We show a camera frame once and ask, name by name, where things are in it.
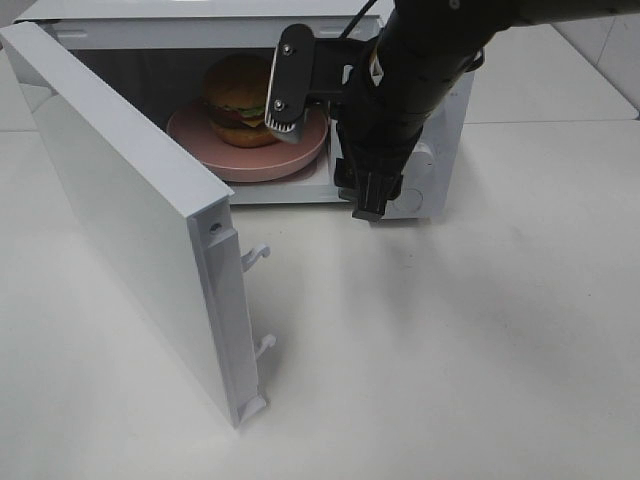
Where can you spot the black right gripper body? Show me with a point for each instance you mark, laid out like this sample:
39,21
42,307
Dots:
376,134

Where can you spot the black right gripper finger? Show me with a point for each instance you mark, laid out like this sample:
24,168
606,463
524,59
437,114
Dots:
367,188

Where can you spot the round white door release button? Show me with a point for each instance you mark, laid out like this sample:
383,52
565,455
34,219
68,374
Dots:
407,205

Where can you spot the white timer knob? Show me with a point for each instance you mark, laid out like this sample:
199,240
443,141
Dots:
420,161

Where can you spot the burger with lettuce and cheese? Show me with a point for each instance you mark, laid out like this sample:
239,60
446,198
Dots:
235,95

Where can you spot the pink round plate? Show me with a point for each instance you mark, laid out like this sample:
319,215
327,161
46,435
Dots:
190,127

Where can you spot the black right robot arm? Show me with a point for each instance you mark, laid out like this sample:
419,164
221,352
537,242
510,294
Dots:
426,46

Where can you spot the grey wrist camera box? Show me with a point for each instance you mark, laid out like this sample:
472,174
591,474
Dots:
289,83

